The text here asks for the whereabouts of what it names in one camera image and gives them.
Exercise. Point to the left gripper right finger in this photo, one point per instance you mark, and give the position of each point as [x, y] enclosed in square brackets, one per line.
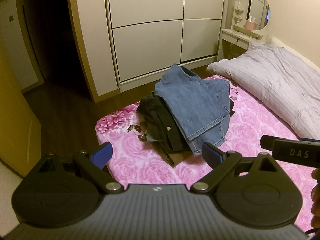
[252, 191]

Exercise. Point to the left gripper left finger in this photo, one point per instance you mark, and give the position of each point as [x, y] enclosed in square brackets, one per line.
[62, 191]

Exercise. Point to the blue denim jeans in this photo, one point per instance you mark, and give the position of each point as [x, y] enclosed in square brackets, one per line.
[200, 107]

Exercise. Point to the person's right hand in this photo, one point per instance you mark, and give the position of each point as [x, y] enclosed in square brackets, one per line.
[315, 209]

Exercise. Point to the grey striped duvet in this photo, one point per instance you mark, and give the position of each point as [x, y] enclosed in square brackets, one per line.
[282, 81]

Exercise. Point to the black garment with button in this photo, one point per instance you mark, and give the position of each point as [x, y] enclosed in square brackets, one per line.
[159, 128]

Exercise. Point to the white vanity table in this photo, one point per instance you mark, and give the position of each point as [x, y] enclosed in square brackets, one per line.
[234, 42]

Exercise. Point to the pink cup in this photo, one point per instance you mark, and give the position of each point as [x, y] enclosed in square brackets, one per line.
[249, 25]

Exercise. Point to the white shelf organiser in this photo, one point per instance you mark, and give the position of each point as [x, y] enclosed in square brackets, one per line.
[238, 18]

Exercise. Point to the round mirror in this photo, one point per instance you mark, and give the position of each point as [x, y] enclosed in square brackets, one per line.
[258, 12]

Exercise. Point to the cream sliding wardrobe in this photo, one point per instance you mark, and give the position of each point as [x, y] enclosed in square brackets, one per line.
[123, 44]

